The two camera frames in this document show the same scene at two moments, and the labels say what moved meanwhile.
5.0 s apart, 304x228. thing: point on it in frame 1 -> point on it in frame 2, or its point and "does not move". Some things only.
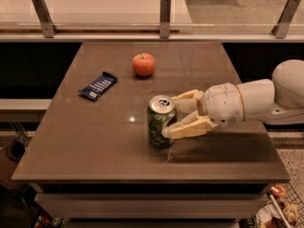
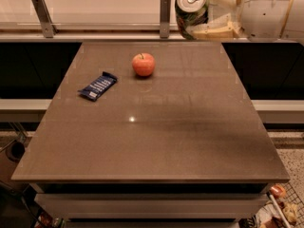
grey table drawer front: (152, 205) does not move
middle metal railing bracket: (165, 18) does not move
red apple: (143, 64) does not move
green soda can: (161, 114) -> (191, 8)
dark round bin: (15, 151) does not move
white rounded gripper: (221, 105) -> (264, 11)
